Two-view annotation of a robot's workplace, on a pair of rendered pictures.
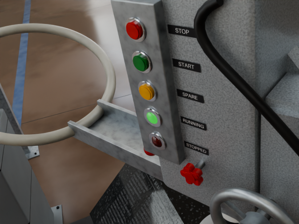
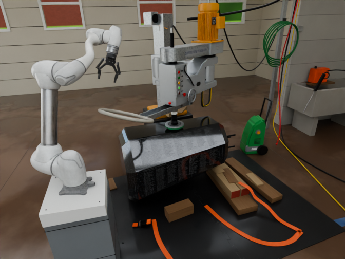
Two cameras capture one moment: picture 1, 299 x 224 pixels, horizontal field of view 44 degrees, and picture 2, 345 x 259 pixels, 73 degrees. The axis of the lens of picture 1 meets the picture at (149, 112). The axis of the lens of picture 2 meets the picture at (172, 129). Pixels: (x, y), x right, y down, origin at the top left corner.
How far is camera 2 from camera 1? 2.41 m
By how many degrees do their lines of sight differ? 81
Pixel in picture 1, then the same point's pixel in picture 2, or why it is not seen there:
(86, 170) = (46, 243)
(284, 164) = (188, 86)
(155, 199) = (152, 140)
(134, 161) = (164, 112)
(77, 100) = not seen: outside the picture
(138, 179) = (141, 143)
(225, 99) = (185, 79)
